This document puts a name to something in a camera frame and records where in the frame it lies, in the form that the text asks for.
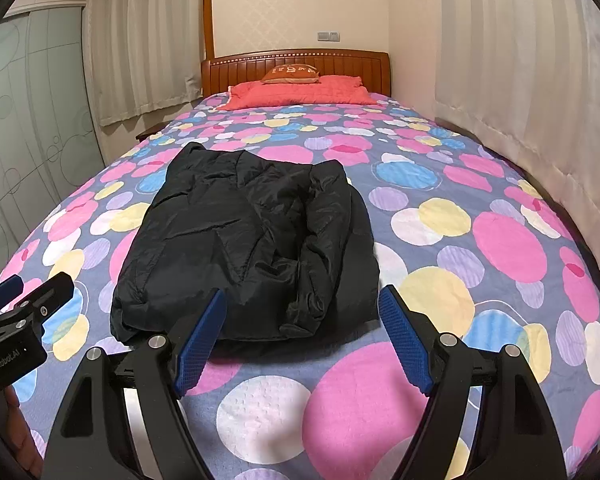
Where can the red quilted pillow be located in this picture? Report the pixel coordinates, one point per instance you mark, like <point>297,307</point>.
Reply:
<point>300,92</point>

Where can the wooden nightstand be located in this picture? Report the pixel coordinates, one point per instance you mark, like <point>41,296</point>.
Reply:
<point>150,131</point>

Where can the small orange cushion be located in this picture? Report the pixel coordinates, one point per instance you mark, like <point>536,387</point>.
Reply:
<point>290,74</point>

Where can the short cream window curtain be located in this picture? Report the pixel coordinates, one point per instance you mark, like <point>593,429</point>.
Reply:
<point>145,40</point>

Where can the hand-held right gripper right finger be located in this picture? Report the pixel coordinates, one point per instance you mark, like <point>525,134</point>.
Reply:
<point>405,340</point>

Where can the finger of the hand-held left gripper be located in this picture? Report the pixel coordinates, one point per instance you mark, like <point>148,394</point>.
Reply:
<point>47,295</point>
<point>0,292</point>

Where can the polka dot bedspread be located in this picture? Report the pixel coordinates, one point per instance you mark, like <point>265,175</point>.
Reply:
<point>455,240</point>

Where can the frosted glass wardrobe door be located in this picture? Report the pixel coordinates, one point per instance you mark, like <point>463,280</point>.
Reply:
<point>35,125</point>

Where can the black quilted jacket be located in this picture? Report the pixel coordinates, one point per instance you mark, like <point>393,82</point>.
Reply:
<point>245,240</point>

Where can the wall switch panel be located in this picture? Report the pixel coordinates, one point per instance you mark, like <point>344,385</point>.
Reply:
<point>328,36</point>

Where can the person's left hand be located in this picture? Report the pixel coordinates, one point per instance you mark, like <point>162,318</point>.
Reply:
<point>22,435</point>

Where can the long cream curtain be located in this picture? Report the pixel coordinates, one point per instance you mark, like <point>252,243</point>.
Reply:
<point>520,60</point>

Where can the wooden wall post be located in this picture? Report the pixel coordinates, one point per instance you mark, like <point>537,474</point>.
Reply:
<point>210,5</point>

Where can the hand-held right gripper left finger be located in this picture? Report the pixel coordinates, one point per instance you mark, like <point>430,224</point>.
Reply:
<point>200,345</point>

